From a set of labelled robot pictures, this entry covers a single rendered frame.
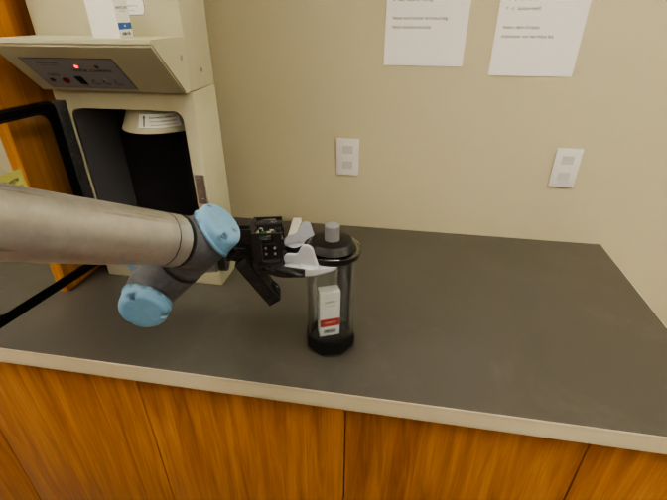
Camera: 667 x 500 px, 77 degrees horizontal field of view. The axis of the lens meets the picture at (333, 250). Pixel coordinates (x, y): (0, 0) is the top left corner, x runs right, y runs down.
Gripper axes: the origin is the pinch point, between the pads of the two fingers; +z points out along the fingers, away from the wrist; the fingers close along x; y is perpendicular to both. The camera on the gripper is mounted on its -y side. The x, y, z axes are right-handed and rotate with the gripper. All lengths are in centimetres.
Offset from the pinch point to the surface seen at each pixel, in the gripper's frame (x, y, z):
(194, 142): 23.9, 15.8, -27.1
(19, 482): 13, -79, -88
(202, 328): 6.7, -21.0, -27.3
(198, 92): 25.8, 25.6, -25.3
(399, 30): 55, 37, 23
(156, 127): 28.5, 18.0, -35.8
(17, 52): 21, 33, -55
